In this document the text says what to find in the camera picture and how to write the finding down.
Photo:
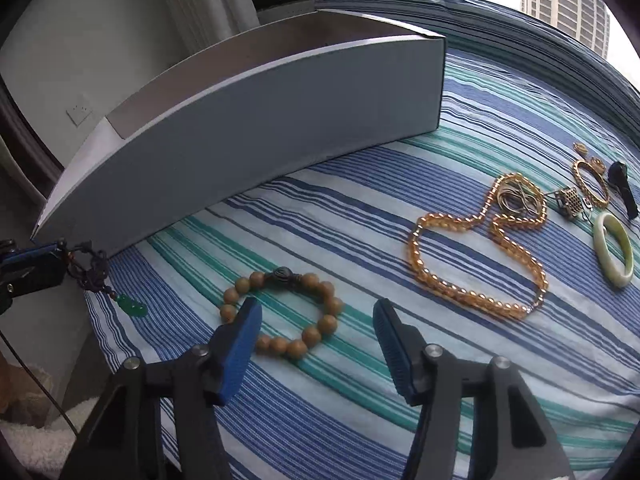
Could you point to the white fluffy cloth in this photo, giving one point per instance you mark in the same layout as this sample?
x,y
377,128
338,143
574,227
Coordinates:
x,y
40,440

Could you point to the pale green jade bangle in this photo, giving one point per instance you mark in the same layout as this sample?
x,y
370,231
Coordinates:
x,y
619,280

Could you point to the white wall socket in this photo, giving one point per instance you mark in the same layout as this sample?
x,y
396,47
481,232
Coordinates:
x,y
80,109

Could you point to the white curtain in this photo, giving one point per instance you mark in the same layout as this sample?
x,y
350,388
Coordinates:
x,y
200,0

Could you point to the white cardboard box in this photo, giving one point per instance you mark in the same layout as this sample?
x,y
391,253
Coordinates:
x,y
250,135

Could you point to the gold earring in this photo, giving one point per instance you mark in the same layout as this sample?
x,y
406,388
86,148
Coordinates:
x,y
597,165
581,149

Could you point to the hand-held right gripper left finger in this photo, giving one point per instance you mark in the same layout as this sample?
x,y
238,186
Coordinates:
x,y
241,345

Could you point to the blue green striped bedsheet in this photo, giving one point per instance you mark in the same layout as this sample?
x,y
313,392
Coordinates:
x,y
350,210

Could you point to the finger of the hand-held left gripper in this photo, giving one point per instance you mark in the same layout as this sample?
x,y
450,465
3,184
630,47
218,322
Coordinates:
x,y
35,252
37,280

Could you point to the gold bangle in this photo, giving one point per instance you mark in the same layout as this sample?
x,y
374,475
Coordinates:
x,y
578,172

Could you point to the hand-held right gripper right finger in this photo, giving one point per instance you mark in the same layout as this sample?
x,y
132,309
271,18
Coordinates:
x,y
392,345

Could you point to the gold cube pendant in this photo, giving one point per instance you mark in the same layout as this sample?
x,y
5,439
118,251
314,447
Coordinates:
x,y
570,203

